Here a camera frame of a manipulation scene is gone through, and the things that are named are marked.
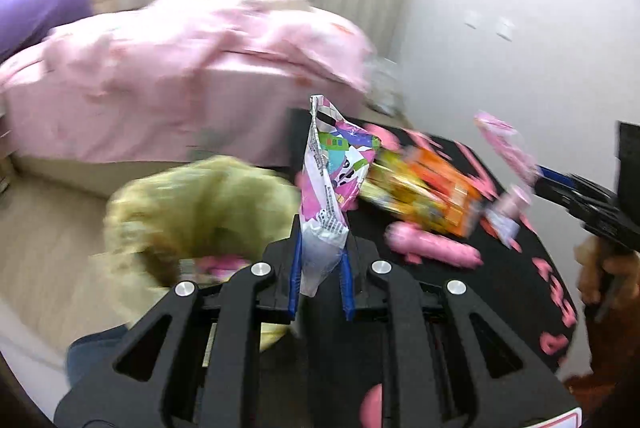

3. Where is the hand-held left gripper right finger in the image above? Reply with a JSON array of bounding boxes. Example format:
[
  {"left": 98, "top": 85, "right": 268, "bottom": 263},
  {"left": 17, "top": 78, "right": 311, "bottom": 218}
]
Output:
[{"left": 340, "top": 233, "right": 583, "bottom": 428}]

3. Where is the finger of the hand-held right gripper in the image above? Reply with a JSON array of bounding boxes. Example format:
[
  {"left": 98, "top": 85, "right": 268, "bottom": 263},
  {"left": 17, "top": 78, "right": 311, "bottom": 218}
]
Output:
[
  {"left": 535, "top": 181, "right": 613, "bottom": 229},
  {"left": 535, "top": 165, "right": 618, "bottom": 209}
]

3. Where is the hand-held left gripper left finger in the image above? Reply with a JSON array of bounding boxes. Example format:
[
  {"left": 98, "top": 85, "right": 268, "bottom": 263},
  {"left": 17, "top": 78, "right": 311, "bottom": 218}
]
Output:
[{"left": 54, "top": 214, "right": 303, "bottom": 428}]

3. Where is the pink snack packet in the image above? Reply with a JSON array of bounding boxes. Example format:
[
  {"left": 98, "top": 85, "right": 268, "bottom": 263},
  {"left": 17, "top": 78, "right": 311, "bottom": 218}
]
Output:
[
  {"left": 195, "top": 255, "right": 251, "bottom": 281},
  {"left": 474, "top": 112, "right": 541, "bottom": 189}
]

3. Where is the colourful pink white packet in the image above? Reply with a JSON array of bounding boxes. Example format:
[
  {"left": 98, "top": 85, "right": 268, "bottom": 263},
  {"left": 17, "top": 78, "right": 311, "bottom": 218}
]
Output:
[{"left": 299, "top": 95, "right": 381, "bottom": 297}]

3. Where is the large orange packet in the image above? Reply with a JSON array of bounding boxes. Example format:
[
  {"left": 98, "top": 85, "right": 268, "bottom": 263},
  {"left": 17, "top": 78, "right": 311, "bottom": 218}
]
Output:
[{"left": 400, "top": 147, "right": 483, "bottom": 239}]

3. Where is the person's right forearm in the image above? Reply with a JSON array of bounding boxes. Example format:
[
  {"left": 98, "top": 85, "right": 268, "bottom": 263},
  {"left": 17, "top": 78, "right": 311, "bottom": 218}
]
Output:
[{"left": 585, "top": 303, "right": 640, "bottom": 384}]

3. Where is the person's right hand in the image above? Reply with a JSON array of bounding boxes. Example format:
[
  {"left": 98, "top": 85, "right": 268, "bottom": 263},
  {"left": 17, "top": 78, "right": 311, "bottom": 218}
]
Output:
[{"left": 574, "top": 238, "right": 640, "bottom": 323}]

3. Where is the pink caterpillar toy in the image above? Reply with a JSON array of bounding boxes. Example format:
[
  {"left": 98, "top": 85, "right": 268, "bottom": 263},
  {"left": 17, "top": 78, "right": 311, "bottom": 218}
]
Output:
[{"left": 385, "top": 222, "right": 483, "bottom": 269}]

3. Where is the bed with pink sheet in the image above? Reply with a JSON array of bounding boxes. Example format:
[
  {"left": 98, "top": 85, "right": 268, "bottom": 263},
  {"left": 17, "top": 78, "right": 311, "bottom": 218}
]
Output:
[{"left": 0, "top": 52, "right": 371, "bottom": 199}]

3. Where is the person's leg in jeans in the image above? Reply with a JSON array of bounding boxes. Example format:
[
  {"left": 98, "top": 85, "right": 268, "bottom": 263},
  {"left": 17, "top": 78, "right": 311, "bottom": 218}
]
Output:
[{"left": 66, "top": 325, "right": 131, "bottom": 386}]

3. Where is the pink floral duvet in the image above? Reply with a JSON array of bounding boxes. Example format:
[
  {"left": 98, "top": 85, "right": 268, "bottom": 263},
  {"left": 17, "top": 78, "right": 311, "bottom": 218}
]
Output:
[{"left": 42, "top": 0, "right": 376, "bottom": 93}]

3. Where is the purple pillow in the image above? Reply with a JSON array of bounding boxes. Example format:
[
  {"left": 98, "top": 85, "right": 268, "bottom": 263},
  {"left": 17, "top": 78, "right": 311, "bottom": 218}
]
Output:
[{"left": 0, "top": 0, "right": 96, "bottom": 63}]

